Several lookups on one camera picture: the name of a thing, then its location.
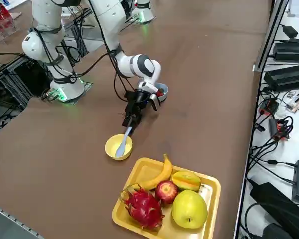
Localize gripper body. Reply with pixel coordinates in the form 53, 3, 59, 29
124, 89, 150, 114

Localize light blue plastic spoon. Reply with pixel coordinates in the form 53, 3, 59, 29
114, 126, 132, 158

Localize light blue bowl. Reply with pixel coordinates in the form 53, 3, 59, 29
156, 83, 169, 103

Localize yellow bowl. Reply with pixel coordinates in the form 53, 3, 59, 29
104, 134, 133, 161

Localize yellow plastic tray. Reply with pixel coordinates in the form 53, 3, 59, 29
111, 157, 222, 239

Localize yellow banana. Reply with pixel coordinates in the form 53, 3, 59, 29
129, 153, 173, 191

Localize red apple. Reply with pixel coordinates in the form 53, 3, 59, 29
155, 180, 179, 205

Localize yellow star fruit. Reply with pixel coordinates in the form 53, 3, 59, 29
170, 171, 202, 192

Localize red dragon fruit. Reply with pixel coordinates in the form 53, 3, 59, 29
118, 183, 165, 231

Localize yellow green pear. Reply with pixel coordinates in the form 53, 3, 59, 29
171, 189, 209, 229

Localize orange black device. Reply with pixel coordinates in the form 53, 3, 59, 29
268, 117, 294, 141
258, 98, 280, 115

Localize clear acrylic display shelf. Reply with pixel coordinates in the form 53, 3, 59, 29
0, 6, 22, 44

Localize small black adapter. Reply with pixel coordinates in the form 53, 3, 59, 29
281, 24, 299, 38

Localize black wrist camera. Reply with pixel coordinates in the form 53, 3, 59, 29
149, 93, 163, 112

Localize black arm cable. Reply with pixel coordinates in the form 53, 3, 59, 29
29, 0, 140, 103

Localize aluminium frame post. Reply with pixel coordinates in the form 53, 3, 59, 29
253, 0, 290, 73

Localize aluminium rail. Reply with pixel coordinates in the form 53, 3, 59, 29
0, 199, 43, 239

